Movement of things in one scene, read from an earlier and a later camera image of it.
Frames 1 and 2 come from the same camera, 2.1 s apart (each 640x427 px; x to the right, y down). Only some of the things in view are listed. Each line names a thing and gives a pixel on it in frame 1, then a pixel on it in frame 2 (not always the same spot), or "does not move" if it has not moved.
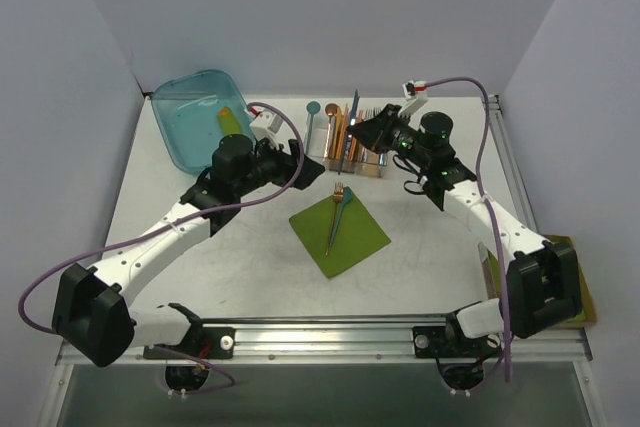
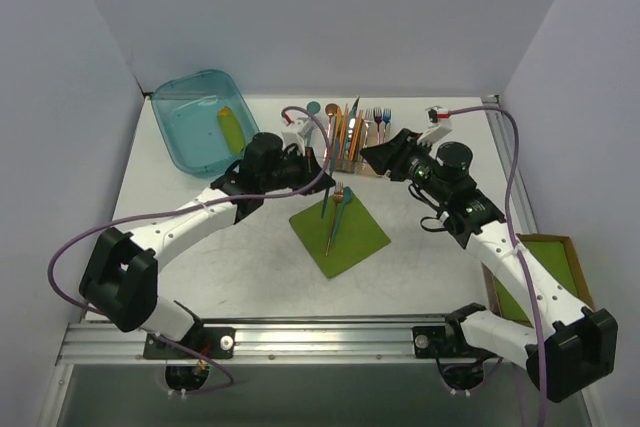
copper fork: x=338 y=196 does not move
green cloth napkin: x=356 y=237 does not move
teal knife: x=353 y=111 -> x=332 y=168
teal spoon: x=347 y=197 does not move
